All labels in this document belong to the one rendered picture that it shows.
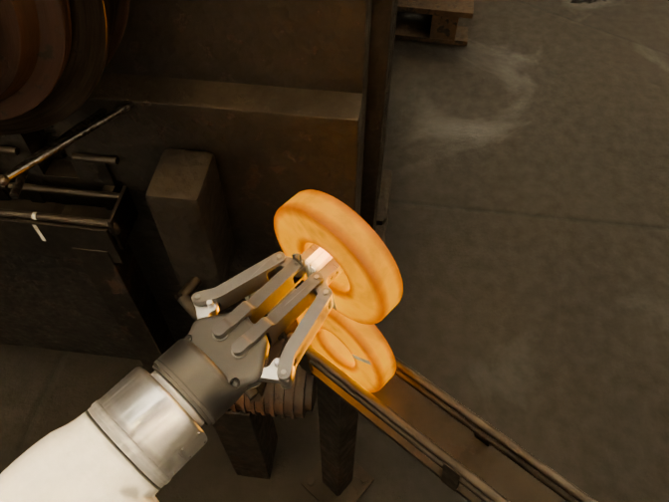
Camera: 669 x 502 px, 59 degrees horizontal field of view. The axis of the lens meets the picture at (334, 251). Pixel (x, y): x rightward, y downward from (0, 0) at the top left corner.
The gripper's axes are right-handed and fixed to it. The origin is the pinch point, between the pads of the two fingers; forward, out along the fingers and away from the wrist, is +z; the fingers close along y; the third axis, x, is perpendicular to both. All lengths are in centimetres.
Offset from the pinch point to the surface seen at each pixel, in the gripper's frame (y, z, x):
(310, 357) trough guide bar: -2.8, -3.2, -24.7
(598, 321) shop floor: 24, 76, -96
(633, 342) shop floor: 34, 76, -96
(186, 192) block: -27.5, -0.2, -12.1
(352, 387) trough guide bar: 4.7, -3.0, -23.5
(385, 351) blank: 6.3, 1.4, -17.3
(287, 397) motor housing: -6.6, -6.2, -41.2
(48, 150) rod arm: -37.3, -10.7, -2.2
